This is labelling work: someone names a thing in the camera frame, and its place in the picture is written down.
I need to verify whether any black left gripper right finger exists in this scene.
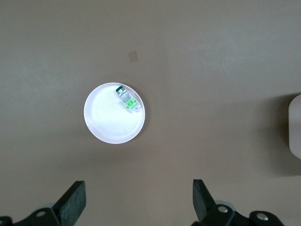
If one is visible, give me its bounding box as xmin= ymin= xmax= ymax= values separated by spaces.
xmin=192 ymin=179 xmax=286 ymax=226

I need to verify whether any green push-button switch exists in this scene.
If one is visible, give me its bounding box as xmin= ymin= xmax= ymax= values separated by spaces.
xmin=115 ymin=86 xmax=143 ymax=114

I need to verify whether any pale pink plate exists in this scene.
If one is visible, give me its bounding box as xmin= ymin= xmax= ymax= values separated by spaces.
xmin=83 ymin=81 xmax=148 ymax=145

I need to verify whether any white lunch box grey handle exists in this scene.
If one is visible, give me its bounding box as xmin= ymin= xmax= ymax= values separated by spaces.
xmin=287 ymin=94 xmax=301 ymax=161

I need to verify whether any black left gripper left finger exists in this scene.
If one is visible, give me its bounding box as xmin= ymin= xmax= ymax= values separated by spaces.
xmin=0 ymin=180 xmax=87 ymax=226

